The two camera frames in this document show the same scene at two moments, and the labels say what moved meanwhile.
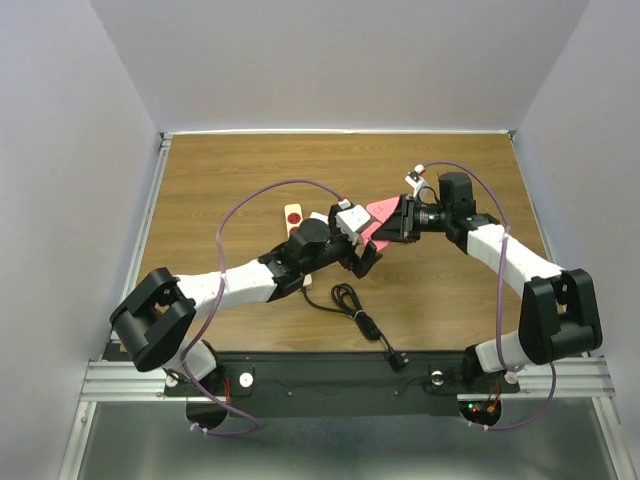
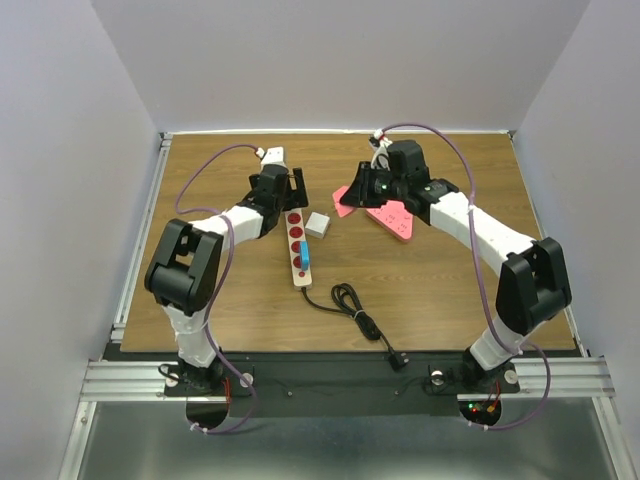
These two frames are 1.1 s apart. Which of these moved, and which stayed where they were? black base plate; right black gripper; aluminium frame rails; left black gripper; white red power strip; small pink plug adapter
Moved: right black gripper; left black gripper; small pink plug adapter
Stayed: aluminium frame rails; white red power strip; black base plate
